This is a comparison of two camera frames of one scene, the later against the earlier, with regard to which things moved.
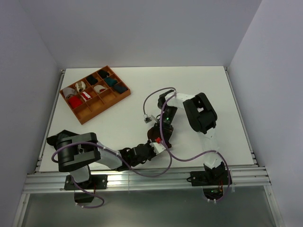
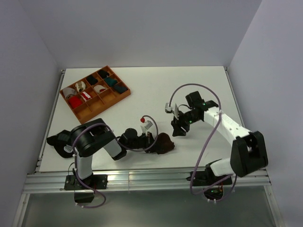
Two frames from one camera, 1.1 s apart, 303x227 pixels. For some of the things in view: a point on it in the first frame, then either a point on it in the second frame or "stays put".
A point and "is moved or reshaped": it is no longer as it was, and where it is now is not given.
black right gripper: x=167 y=131 → x=178 y=131
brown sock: x=154 y=133 is moved or reshaped
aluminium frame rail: x=55 y=183 stays put
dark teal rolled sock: x=120 y=88 stays put
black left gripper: x=153 y=152 → x=150 y=139
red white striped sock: x=85 y=95 stays put
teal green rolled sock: x=111 y=81 stays put
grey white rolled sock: x=68 y=91 stays put
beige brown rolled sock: x=80 y=86 stays put
